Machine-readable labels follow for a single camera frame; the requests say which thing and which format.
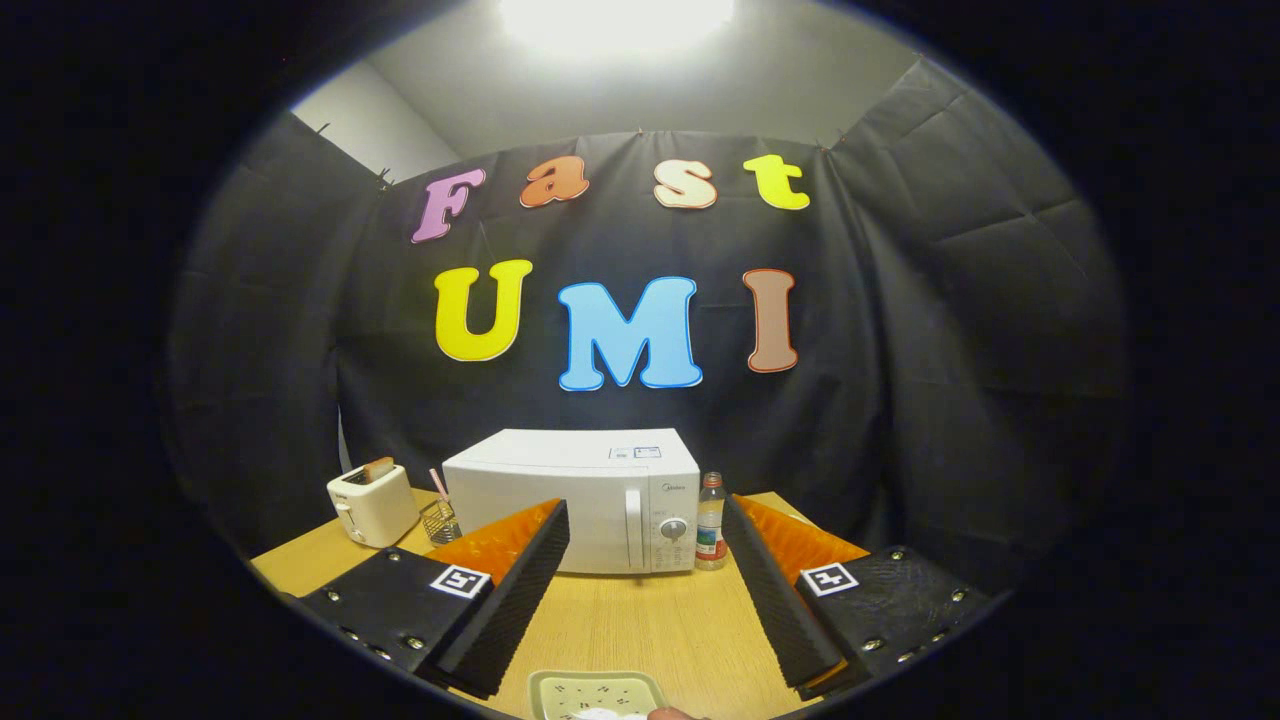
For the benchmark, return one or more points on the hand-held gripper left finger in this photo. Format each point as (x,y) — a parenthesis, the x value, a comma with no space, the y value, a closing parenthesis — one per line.
(520,580)

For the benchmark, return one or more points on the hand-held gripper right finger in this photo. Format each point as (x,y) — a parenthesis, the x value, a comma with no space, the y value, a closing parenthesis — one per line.
(770,590)

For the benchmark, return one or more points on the white microwave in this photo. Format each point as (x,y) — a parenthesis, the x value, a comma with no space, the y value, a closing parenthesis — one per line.
(560,470)

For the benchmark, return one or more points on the clear plastic bottle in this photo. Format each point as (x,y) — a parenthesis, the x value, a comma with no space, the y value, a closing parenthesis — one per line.
(711,530)

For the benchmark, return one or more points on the pink striped straw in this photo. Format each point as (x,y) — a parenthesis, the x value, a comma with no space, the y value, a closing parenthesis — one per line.
(439,484)

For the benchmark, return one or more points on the pale green tray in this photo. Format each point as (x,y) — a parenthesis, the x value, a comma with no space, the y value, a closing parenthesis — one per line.
(600,689)

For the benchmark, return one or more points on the white toaster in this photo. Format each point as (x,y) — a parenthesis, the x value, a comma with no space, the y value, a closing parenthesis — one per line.
(375,510)

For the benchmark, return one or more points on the brown toast slice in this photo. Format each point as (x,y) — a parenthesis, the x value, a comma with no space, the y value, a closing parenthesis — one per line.
(379,469)

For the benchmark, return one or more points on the black backdrop cloth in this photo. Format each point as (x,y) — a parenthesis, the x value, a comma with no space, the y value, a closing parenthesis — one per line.
(900,350)

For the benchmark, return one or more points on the ceiling light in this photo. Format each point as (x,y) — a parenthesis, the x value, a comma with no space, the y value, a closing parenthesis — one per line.
(615,20)

